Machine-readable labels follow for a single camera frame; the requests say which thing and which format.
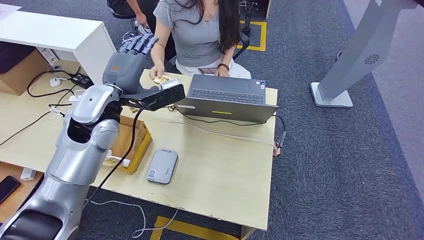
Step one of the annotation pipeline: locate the person's right hand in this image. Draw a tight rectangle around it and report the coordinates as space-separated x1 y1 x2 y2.
149 62 167 81

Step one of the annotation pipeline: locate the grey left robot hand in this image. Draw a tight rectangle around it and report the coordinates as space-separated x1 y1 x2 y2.
101 33 160 97

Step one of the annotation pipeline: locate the person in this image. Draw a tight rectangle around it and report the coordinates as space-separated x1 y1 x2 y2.
106 0 157 34
149 0 253 81

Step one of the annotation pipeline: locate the chrome chair base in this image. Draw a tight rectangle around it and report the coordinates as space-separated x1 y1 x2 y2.
121 29 144 43

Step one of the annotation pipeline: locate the grey laptop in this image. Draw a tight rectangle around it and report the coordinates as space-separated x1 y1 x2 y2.
175 74 279 124

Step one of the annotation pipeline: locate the black power adapter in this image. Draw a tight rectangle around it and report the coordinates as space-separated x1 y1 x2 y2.
70 73 95 91

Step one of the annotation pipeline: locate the black stand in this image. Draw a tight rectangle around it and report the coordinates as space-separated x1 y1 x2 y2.
242 0 260 37

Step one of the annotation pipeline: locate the open cardboard box yellow edge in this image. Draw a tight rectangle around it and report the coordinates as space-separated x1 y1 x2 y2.
105 115 153 175

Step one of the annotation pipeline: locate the white labelled box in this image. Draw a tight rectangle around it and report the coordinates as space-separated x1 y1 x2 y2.
36 47 61 67

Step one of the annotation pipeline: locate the white counter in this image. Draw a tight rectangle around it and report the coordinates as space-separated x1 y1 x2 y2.
0 11 117 86

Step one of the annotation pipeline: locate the white tissue paper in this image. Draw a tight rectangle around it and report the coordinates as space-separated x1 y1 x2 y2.
101 149 132 169

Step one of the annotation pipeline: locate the brown cardboard box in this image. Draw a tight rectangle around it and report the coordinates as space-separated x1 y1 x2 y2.
0 49 51 97

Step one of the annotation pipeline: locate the white paper sheet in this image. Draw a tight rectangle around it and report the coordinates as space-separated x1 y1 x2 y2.
0 3 23 21

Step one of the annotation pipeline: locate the grey kiosk stand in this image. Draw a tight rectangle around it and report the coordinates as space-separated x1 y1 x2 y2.
310 0 419 109

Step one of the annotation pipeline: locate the small white box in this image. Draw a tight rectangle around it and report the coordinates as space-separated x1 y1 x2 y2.
19 167 38 182

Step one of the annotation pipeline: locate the black smartphone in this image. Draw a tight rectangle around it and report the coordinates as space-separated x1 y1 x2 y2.
0 175 22 206

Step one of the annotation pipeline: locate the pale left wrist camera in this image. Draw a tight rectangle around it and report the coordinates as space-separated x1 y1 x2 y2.
159 78 183 91

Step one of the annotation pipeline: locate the black laptop cable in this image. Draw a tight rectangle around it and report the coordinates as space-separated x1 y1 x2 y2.
167 105 287 151

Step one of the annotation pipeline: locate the long white cable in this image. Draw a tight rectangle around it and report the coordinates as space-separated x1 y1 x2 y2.
155 115 282 157

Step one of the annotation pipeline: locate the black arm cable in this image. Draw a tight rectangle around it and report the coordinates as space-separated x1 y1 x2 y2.
82 100 159 212

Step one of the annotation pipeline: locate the black cable dongle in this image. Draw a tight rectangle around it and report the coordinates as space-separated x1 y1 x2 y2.
277 131 288 150

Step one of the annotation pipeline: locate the black adapter cable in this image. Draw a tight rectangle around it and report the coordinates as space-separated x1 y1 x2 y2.
27 67 82 99

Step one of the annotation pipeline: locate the thin black cable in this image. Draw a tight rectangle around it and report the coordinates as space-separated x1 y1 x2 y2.
0 103 72 147

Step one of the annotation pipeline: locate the white floor cable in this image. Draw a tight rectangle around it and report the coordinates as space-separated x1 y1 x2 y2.
85 199 180 240

